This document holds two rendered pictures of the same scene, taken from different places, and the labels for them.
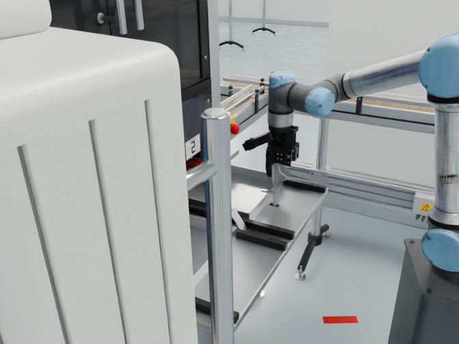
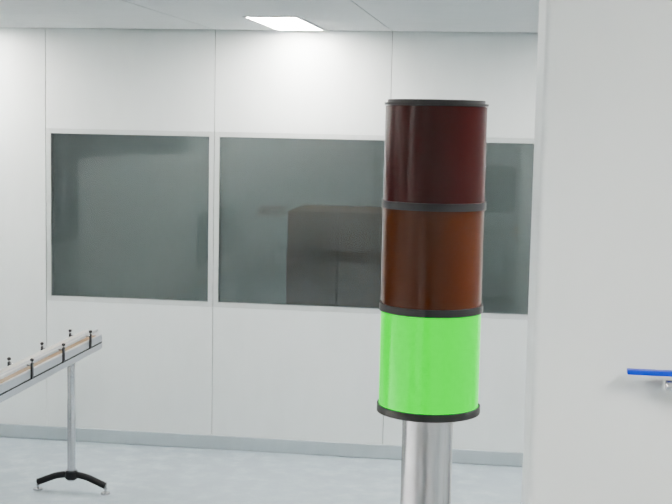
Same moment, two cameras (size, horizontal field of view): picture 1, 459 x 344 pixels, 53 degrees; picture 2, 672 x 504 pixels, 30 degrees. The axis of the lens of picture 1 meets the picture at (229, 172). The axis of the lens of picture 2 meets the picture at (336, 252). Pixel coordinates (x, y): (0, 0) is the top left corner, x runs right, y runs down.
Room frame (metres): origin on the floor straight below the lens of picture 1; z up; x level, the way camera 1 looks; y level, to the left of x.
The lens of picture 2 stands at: (0.93, 0.41, 2.34)
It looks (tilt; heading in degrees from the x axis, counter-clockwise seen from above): 6 degrees down; 340
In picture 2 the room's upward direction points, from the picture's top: 1 degrees clockwise
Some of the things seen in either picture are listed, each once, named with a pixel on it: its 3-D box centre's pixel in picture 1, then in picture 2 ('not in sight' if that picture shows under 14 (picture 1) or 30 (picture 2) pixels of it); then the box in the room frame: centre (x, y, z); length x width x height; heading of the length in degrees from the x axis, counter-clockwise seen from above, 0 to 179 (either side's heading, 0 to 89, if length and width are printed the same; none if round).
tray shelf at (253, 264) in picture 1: (212, 225); not in sight; (1.12, 0.05, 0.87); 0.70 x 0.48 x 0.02; 152
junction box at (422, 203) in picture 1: (427, 205); not in sight; (1.82, -0.90, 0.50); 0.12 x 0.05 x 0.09; 62
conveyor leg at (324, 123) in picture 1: (319, 183); not in sight; (2.12, -0.47, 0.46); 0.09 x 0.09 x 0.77; 62
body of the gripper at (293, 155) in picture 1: (281, 143); not in sight; (1.28, -0.16, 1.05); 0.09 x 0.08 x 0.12; 62
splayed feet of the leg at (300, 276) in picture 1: (314, 244); not in sight; (2.12, -0.47, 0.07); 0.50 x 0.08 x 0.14; 152
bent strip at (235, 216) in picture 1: (255, 225); not in sight; (1.06, -0.07, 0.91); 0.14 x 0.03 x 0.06; 62
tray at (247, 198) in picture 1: (218, 186); not in sight; (1.31, 0.04, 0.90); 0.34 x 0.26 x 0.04; 62
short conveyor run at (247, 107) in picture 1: (225, 115); not in sight; (1.90, 0.01, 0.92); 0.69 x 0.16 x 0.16; 152
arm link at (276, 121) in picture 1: (281, 117); not in sight; (1.29, -0.15, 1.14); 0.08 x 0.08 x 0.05
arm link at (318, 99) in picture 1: (314, 98); not in sight; (1.23, -0.24, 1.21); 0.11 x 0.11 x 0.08; 46
